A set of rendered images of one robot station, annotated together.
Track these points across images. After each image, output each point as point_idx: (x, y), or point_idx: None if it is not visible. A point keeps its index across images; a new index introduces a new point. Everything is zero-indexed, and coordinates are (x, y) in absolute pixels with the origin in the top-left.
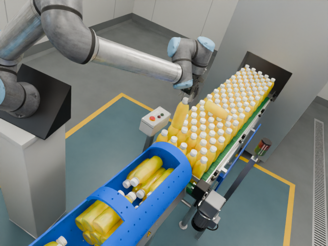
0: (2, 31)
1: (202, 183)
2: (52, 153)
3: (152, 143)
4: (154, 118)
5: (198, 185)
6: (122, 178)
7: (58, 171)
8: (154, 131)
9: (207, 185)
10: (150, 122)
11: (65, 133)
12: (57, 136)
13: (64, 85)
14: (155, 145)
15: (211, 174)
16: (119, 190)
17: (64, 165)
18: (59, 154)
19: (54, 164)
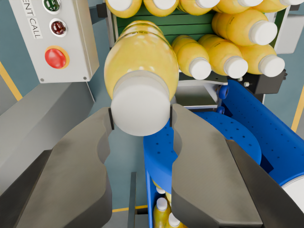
0: None
1: (268, 81)
2: (37, 156)
3: (93, 11)
4: (62, 58)
5: (260, 91)
6: (150, 184)
7: (53, 122)
8: (93, 53)
9: (279, 76)
10: (68, 74)
11: (10, 155)
12: (15, 173)
13: None
14: (168, 189)
15: (279, 30)
16: (171, 222)
17: (48, 114)
18: (37, 140)
19: (47, 138)
